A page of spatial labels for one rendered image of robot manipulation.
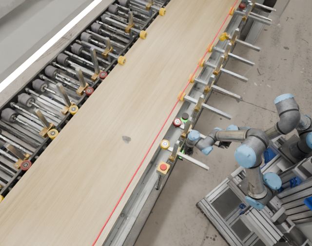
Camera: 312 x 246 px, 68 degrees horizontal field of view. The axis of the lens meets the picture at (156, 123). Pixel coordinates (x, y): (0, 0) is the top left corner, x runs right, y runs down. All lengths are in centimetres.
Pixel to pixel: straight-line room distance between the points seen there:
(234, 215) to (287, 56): 292
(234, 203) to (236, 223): 19
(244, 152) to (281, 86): 284
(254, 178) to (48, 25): 127
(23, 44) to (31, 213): 156
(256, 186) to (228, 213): 117
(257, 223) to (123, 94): 153
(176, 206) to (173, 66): 154
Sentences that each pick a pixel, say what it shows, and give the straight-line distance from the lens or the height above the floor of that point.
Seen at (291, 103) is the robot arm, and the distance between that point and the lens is 168.
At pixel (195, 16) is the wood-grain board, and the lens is 315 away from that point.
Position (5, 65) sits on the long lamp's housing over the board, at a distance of 54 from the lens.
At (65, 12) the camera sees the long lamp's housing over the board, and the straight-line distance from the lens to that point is 62.
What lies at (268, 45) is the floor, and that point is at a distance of 462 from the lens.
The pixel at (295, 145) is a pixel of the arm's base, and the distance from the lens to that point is 211.
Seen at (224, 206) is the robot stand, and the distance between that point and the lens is 266.
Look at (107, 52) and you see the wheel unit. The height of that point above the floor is 97.
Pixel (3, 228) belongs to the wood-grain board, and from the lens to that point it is 204.
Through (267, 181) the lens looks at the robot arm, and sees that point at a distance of 168.
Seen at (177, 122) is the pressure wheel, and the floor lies 90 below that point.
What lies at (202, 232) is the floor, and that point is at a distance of 278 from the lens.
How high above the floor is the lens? 270
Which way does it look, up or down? 61 degrees down
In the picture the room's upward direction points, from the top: 6 degrees clockwise
